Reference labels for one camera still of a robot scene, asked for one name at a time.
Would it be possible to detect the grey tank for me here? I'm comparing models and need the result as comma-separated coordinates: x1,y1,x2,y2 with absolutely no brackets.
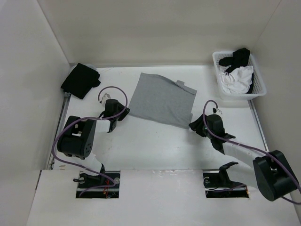
129,73,197,129
85,64,97,71

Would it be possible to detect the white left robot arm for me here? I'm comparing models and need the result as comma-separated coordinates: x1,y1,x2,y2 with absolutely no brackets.
52,99,130,188

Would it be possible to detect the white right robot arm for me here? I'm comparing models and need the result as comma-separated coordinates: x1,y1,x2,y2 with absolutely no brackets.
189,114,301,202

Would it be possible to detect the folded black tank top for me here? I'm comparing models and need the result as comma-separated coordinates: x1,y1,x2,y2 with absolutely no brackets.
61,63,101,99

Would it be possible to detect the folded grey tank top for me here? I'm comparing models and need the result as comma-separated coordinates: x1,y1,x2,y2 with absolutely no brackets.
85,64,97,71

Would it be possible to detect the white tank top in basket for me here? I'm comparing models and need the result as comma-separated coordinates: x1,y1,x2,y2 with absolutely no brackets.
219,66,254,94

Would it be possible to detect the black tank top in basket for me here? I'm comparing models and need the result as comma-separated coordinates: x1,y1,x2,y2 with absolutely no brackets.
219,48,251,73

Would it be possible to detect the white plastic basket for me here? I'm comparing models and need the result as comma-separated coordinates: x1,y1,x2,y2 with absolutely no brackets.
212,51,267,101

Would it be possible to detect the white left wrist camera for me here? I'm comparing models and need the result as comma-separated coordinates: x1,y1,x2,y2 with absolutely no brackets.
99,93,111,105

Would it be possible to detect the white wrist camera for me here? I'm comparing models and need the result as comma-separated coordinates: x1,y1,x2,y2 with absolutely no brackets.
99,93,111,105
213,107,222,115

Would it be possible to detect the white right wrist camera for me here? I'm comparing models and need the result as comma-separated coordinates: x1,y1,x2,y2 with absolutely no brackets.
213,107,222,115

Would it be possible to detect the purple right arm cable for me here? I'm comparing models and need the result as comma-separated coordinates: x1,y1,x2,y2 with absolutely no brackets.
203,100,301,204

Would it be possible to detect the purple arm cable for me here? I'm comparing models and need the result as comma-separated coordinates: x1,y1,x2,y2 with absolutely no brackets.
203,100,301,204
52,86,129,197

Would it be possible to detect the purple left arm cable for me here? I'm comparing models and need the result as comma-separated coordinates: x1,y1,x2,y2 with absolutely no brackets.
52,86,129,197

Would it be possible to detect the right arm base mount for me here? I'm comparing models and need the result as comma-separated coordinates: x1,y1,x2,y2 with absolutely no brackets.
203,161,249,198

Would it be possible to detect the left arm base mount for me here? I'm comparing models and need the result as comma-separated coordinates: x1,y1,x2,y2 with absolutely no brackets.
73,171,121,199

